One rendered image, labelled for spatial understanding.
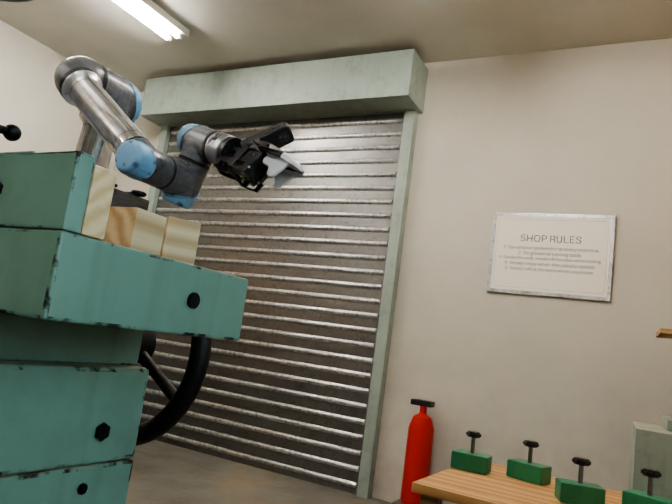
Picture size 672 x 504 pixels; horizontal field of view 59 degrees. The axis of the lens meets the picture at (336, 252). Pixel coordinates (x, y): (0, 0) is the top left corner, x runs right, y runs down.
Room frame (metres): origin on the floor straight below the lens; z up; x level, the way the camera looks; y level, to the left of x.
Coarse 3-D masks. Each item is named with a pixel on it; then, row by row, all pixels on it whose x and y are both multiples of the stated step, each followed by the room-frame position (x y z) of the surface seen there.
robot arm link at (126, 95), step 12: (108, 72) 1.40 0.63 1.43; (108, 84) 1.40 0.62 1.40; (120, 84) 1.43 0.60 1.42; (132, 84) 1.48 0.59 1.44; (120, 96) 1.44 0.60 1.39; (132, 96) 1.47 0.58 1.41; (132, 108) 1.48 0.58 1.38; (84, 120) 1.45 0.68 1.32; (132, 120) 1.51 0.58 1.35; (84, 132) 1.45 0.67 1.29; (96, 132) 1.44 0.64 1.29; (84, 144) 1.44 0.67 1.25; (96, 144) 1.45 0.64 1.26; (96, 156) 1.45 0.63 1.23; (108, 156) 1.48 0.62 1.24
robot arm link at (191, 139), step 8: (184, 128) 1.31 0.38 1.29; (192, 128) 1.29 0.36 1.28; (200, 128) 1.29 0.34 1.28; (208, 128) 1.29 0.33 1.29; (184, 136) 1.30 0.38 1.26; (192, 136) 1.28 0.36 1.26; (200, 136) 1.27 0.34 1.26; (208, 136) 1.26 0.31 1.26; (184, 144) 1.30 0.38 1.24; (192, 144) 1.28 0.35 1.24; (200, 144) 1.27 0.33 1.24; (184, 152) 1.29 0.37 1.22; (192, 152) 1.28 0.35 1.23; (200, 152) 1.28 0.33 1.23; (200, 160) 1.29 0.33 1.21
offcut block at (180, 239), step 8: (168, 224) 0.54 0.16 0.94; (176, 224) 0.55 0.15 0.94; (184, 224) 0.55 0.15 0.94; (192, 224) 0.55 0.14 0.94; (200, 224) 0.56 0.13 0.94; (168, 232) 0.54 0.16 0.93; (176, 232) 0.55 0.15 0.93; (184, 232) 0.55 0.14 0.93; (192, 232) 0.55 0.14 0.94; (168, 240) 0.54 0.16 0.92; (176, 240) 0.55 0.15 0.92; (184, 240) 0.55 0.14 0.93; (192, 240) 0.56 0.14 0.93; (168, 248) 0.54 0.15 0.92; (176, 248) 0.55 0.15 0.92; (184, 248) 0.55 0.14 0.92; (192, 248) 0.56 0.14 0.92; (168, 256) 0.54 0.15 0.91; (176, 256) 0.55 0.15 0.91; (184, 256) 0.55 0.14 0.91; (192, 256) 0.56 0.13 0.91
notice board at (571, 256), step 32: (512, 224) 3.26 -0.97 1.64; (544, 224) 3.18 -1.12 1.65; (576, 224) 3.10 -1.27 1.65; (608, 224) 3.03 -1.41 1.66; (512, 256) 3.25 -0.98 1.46; (544, 256) 3.17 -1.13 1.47; (576, 256) 3.10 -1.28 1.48; (608, 256) 3.02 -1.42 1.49; (512, 288) 3.25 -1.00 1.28; (544, 288) 3.17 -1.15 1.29; (576, 288) 3.09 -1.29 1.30; (608, 288) 3.02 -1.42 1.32
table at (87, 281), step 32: (0, 256) 0.41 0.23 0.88; (32, 256) 0.40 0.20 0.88; (64, 256) 0.39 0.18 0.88; (96, 256) 0.41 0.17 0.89; (128, 256) 0.44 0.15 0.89; (160, 256) 0.47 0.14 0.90; (0, 288) 0.41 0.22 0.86; (32, 288) 0.39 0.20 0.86; (64, 288) 0.39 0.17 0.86; (96, 288) 0.42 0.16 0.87; (128, 288) 0.44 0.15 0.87; (160, 288) 0.47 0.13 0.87; (192, 288) 0.50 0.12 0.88; (224, 288) 0.54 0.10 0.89; (64, 320) 0.40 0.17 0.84; (96, 320) 0.42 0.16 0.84; (128, 320) 0.45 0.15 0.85; (160, 320) 0.47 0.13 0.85; (192, 320) 0.51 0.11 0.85; (224, 320) 0.54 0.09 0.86
